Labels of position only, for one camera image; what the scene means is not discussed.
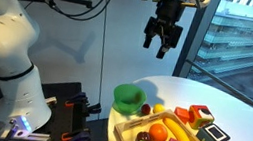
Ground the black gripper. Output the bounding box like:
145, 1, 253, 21
140, 0, 189, 63

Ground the small orange block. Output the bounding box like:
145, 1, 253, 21
172, 105, 193, 125

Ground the wooden tray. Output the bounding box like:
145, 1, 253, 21
111, 101, 224, 141

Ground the green plastic bowl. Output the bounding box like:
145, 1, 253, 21
110, 81, 149, 119

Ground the yellow toy lemon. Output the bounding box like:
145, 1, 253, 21
151, 102, 167, 117

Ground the small red toy fruit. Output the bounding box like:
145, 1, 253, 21
139, 102, 153, 117

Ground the red orange soft cube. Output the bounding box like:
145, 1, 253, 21
186, 102, 217, 133

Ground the toy orange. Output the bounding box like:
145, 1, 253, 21
146, 122, 171, 141

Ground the window railing bar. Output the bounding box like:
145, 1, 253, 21
178, 58, 253, 123

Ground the yellow toy banana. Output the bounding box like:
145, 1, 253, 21
160, 116, 198, 141

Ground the dark red toy plum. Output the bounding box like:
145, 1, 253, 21
135, 130, 154, 141

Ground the black orange clamp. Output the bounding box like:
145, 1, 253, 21
63, 90, 104, 119
60, 125, 92, 141

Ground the dark teal soft cube four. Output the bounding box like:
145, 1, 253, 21
195, 121, 233, 141

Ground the dark window frame pillar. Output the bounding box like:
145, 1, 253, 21
171, 0, 224, 83

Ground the thin hanging black cable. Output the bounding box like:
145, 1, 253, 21
87, 0, 119, 111

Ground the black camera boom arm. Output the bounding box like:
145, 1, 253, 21
14, 0, 96, 13

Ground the black looped strap cable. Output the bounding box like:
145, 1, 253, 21
0, 58, 36, 87

